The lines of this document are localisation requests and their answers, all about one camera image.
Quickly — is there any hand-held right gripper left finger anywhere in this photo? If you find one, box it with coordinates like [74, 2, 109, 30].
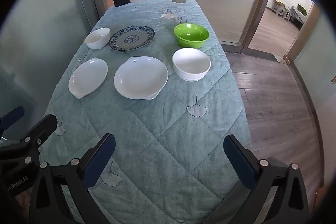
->
[29, 133, 116, 224]

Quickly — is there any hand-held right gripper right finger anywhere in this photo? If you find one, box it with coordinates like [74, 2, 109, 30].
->
[215, 134, 310, 224]

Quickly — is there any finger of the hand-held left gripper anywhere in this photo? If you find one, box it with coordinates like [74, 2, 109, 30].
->
[0, 114, 58, 169]
[0, 105, 25, 130]

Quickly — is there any white oval eared plate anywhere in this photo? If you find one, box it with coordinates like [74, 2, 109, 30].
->
[68, 57, 109, 99]

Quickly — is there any white round eared plate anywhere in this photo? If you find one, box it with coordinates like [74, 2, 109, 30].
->
[114, 56, 169, 100]

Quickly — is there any blue patterned plate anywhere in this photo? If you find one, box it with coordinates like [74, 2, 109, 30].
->
[109, 26, 155, 52]

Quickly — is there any green bowl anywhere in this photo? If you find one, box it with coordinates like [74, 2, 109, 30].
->
[173, 23, 210, 48]

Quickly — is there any teal quilted blanket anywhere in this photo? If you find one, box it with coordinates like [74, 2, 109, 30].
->
[39, 0, 254, 224]

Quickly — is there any small white bowl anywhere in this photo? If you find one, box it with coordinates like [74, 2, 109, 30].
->
[84, 27, 111, 50]

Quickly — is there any white ribbed bowl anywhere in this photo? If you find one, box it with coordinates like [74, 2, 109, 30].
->
[172, 48, 211, 82]

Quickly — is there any table with patterned cloth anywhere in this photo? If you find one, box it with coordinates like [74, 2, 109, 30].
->
[290, 6, 307, 28]

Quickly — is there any beige side table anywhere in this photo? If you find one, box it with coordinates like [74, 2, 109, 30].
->
[272, 0, 286, 14]

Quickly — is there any bronze partition frame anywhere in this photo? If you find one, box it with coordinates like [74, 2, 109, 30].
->
[283, 14, 319, 65]

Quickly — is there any bronze door frame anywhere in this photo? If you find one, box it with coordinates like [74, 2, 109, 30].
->
[238, 0, 275, 55]

